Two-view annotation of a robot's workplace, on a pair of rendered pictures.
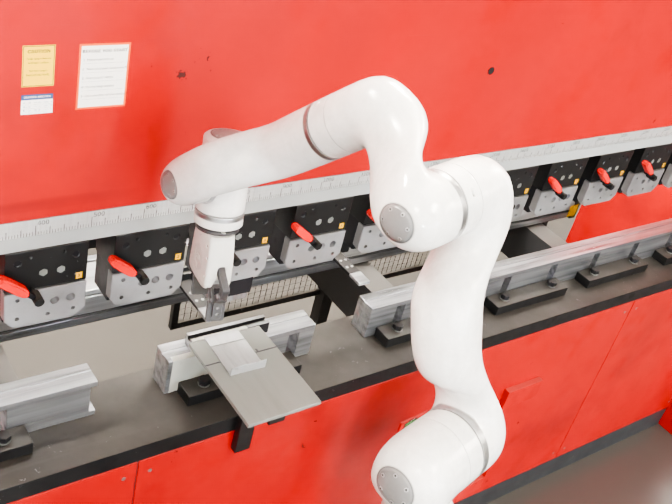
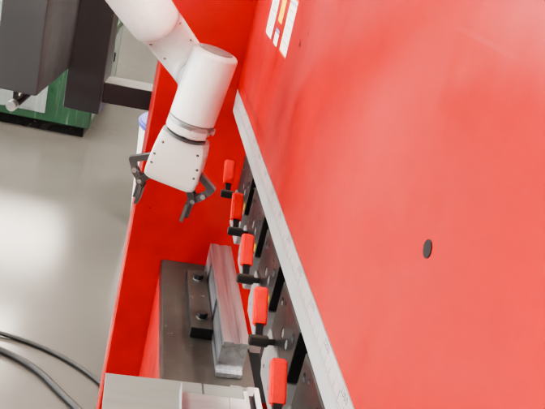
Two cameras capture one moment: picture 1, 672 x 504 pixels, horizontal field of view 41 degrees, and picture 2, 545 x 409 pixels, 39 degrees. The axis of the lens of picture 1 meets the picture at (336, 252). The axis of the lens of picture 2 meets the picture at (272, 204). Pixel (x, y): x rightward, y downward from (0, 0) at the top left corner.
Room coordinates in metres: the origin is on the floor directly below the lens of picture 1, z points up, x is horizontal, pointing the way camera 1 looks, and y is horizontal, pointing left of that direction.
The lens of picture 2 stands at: (2.12, -0.88, 1.88)
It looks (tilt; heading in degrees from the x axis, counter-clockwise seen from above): 21 degrees down; 120
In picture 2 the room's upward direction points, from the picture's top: 14 degrees clockwise
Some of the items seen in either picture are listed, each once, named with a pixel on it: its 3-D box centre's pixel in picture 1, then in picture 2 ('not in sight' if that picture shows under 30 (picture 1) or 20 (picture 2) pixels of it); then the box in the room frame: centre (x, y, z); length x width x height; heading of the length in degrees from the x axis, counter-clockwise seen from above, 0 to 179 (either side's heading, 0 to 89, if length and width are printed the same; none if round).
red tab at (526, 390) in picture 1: (520, 392); not in sight; (2.15, -0.65, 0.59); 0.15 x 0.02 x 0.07; 133
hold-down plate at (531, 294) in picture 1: (526, 295); not in sight; (2.21, -0.57, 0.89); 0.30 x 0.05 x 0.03; 133
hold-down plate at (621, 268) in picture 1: (612, 271); not in sight; (2.48, -0.86, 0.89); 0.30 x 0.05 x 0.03; 133
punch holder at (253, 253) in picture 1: (229, 237); (284, 290); (1.55, 0.22, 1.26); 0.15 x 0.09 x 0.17; 133
